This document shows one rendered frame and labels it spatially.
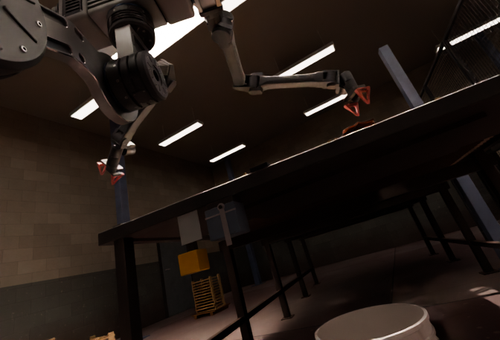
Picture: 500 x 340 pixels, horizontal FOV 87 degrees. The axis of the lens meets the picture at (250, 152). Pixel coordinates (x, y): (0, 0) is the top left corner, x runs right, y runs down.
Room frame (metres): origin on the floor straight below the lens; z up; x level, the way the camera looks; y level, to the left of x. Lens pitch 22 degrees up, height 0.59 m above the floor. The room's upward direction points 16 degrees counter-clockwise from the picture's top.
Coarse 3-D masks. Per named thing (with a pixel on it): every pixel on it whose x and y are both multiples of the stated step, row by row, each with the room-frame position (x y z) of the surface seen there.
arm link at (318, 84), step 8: (320, 72) 1.08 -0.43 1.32; (328, 72) 1.07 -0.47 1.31; (264, 80) 1.11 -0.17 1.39; (272, 80) 1.11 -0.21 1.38; (280, 80) 1.10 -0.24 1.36; (288, 80) 1.10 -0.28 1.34; (296, 80) 1.09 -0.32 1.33; (304, 80) 1.09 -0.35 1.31; (312, 80) 1.08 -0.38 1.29; (320, 80) 1.08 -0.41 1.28; (328, 80) 1.07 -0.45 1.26; (336, 80) 1.09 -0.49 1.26; (256, 88) 1.13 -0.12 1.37; (264, 88) 1.14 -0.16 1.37; (272, 88) 1.15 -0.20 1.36; (280, 88) 1.15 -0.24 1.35
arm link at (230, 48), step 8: (232, 16) 0.76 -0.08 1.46; (216, 32) 0.75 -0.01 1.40; (224, 32) 0.75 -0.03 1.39; (232, 32) 0.82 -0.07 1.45; (216, 40) 0.79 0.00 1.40; (224, 40) 0.79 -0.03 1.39; (232, 40) 0.83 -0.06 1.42; (224, 48) 0.83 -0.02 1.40; (232, 48) 0.87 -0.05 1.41; (232, 56) 0.91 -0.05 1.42; (232, 64) 0.97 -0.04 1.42; (240, 64) 1.00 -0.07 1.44; (232, 72) 1.03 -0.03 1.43; (240, 72) 1.03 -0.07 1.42; (240, 80) 1.09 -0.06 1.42; (248, 80) 1.17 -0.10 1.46; (256, 80) 1.13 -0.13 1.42; (240, 88) 1.14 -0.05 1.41; (248, 88) 1.13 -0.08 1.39
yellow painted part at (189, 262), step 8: (192, 248) 1.12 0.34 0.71; (184, 256) 1.09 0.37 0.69; (192, 256) 1.08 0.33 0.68; (200, 256) 1.10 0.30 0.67; (184, 264) 1.09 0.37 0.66; (192, 264) 1.08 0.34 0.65; (200, 264) 1.09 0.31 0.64; (208, 264) 1.14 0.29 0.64; (184, 272) 1.10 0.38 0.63; (192, 272) 1.09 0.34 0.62
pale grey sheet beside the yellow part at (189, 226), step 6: (180, 216) 1.12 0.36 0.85; (186, 216) 1.11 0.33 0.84; (192, 216) 1.10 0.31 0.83; (198, 216) 1.10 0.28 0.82; (180, 222) 1.12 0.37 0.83; (186, 222) 1.11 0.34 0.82; (192, 222) 1.10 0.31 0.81; (198, 222) 1.10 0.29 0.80; (180, 228) 1.12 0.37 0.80; (186, 228) 1.11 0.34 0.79; (192, 228) 1.11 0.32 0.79; (198, 228) 1.10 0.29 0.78; (180, 234) 1.12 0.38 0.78; (186, 234) 1.12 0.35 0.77; (192, 234) 1.11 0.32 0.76; (198, 234) 1.10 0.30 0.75; (186, 240) 1.12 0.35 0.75; (192, 240) 1.11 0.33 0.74
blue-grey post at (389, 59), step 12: (384, 48) 2.52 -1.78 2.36; (384, 60) 2.57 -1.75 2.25; (396, 60) 2.51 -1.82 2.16; (396, 72) 2.52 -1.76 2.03; (408, 84) 2.51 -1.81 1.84; (408, 96) 2.53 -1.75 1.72; (456, 180) 2.55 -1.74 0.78; (468, 180) 2.51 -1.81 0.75; (468, 192) 2.52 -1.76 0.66; (468, 204) 2.60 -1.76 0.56; (480, 204) 2.51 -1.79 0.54; (480, 216) 2.53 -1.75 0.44; (492, 216) 2.51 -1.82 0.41; (492, 228) 2.52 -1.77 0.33; (492, 240) 2.55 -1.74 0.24
